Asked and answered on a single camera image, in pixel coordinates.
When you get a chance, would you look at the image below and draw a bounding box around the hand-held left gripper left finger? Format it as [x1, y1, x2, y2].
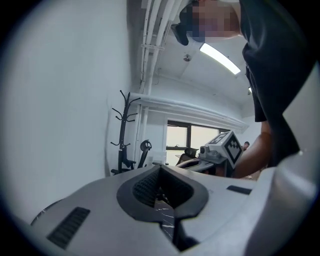
[31, 164, 181, 256]

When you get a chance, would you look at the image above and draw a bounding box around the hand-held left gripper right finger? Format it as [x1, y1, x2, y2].
[159, 164, 259, 256]

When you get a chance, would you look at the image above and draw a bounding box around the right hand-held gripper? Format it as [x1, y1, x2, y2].
[176, 130, 244, 178]

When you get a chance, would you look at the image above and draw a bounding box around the person's right forearm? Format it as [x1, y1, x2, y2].
[234, 131, 273, 180]

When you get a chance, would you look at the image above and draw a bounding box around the black padded office chair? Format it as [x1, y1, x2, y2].
[174, 147, 201, 167]

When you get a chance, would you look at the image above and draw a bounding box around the black framed window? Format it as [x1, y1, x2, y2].
[166, 119, 231, 167]

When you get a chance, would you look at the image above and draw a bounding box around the round black marble table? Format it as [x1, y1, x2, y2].
[153, 193, 177, 245]

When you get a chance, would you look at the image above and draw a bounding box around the black coat rack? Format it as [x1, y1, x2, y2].
[110, 89, 141, 176]

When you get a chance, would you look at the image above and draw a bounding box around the long ceiling light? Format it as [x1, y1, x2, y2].
[199, 42, 242, 75]

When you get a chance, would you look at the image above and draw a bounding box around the person's black shirt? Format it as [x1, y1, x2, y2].
[238, 0, 318, 168]

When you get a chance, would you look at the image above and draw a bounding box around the white vertical pipe bundle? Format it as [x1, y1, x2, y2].
[138, 0, 191, 96]

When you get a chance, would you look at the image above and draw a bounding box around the person's head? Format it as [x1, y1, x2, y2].
[178, 0, 242, 43]

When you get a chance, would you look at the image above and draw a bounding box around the white horizontal duct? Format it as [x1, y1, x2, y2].
[129, 91, 250, 135]

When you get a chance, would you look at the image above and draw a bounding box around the black head-worn camera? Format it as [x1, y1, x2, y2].
[171, 22, 190, 47]

